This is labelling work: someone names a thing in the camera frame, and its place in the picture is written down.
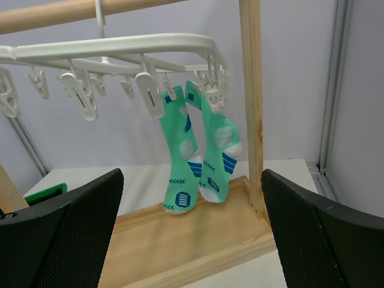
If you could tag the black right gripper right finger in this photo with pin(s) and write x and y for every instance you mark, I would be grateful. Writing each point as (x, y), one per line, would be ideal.
(320, 242)

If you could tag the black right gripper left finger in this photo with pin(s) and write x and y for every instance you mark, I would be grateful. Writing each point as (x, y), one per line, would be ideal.
(62, 241)

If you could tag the white plastic clip hanger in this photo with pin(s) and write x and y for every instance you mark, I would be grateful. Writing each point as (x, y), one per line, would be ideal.
(137, 59)

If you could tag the green plastic bin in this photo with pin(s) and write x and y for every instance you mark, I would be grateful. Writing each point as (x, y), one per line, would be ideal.
(46, 194)

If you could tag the wooden hanging rack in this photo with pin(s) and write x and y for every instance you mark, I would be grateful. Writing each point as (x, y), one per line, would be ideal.
(151, 248)

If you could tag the left green blue sock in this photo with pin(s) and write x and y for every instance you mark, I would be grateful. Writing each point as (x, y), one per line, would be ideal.
(186, 161)

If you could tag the green blue sock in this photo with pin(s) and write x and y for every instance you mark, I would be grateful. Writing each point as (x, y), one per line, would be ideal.
(223, 147)
(186, 161)

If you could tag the right green blue sock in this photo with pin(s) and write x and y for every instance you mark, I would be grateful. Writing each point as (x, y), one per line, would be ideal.
(223, 147)

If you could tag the aluminium frame post left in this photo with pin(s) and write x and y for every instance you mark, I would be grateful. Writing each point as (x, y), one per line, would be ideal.
(27, 142)

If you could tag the aluminium frame post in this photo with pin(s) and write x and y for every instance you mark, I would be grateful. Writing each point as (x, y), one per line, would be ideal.
(323, 179)
(27, 142)

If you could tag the aluminium frame post right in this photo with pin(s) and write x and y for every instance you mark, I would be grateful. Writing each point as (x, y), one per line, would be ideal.
(323, 179)

